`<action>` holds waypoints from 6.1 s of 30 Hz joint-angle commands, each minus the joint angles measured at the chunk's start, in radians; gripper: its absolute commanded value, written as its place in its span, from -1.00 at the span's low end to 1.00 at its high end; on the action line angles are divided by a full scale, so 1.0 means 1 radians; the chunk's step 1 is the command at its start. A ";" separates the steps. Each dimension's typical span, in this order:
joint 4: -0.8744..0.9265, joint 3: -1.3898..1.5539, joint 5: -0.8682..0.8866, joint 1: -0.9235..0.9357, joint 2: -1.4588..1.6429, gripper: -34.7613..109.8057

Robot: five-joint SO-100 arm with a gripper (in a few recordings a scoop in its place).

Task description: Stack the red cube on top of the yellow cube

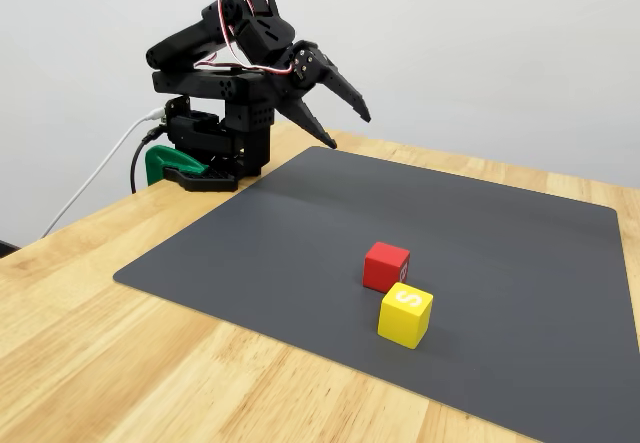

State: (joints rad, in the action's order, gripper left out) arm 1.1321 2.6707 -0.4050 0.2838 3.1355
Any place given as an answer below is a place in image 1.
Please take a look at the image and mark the red letter cube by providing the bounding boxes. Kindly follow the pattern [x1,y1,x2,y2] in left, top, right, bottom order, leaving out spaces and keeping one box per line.
[362,241,412,294]

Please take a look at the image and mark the yellow letter block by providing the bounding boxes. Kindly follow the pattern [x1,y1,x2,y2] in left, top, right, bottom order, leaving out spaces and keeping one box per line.
[377,283,434,350]

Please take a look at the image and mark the dark grey mat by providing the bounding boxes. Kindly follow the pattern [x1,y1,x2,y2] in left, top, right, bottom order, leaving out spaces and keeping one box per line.
[112,146,640,443]

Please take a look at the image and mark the green table clamp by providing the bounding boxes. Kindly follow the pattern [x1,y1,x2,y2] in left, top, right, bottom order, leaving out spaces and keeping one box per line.
[144,145,210,187]

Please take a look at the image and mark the red white black wrist wire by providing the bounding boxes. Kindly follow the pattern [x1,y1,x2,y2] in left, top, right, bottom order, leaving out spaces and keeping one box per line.
[218,0,296,78]

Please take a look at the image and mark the red white black forearm wire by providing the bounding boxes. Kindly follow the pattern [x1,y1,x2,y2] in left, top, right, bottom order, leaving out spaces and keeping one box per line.
[192,52,246,72]

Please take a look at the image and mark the black power cable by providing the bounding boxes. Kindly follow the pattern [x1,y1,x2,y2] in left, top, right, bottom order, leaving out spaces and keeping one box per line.
[130,126,166,195]

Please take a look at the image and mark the white cable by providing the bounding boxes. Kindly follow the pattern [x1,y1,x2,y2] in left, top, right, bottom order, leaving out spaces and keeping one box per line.
[40,107,166,239]

